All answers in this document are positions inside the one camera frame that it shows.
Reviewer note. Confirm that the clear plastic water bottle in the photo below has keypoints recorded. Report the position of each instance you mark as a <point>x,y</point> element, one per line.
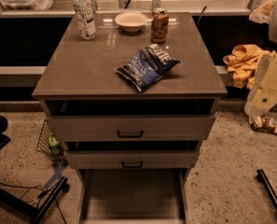
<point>85,19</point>

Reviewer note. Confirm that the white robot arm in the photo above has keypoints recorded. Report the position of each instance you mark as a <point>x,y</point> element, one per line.
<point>273,24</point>

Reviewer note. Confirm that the grey drawer cabinet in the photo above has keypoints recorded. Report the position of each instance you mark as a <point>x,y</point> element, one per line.
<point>81,80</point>

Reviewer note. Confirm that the open bottom drawer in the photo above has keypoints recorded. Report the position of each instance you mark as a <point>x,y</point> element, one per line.
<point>146,196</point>

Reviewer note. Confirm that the yellow crumpled cloth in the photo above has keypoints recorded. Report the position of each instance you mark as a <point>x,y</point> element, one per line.
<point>243,62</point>

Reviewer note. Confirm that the brown snack wrapper on floor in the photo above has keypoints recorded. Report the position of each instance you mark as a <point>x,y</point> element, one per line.
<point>263,124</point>

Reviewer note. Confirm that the black bar right floor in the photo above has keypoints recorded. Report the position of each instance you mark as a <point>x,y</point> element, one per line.
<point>261,177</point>

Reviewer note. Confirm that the blue chip bag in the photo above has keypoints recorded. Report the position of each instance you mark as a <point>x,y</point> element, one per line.
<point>147,66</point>

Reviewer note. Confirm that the brown soda can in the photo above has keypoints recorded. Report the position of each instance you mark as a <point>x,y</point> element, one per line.
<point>159,25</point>

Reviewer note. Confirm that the white ceramic bowl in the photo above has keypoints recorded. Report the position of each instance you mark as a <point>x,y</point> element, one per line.
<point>131,21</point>

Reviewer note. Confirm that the green object in basket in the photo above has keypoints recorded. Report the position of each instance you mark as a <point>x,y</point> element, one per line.
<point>54,145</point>

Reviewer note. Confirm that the blue tape on floor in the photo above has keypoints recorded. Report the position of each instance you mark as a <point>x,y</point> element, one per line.
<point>58,168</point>

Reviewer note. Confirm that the black stand leg left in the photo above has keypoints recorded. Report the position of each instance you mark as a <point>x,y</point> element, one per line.
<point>41,205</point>

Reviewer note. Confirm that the top drawer with black handle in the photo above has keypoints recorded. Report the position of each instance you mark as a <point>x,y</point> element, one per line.
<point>131,128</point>

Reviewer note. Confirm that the drawer with black handle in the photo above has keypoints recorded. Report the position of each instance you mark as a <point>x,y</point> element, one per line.
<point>131,128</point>
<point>136,159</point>

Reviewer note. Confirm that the middle drawer with black handle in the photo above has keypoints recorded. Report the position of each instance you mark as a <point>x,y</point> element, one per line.
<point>136,159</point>

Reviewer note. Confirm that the black wire basket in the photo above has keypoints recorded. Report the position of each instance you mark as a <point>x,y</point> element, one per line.
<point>48,145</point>

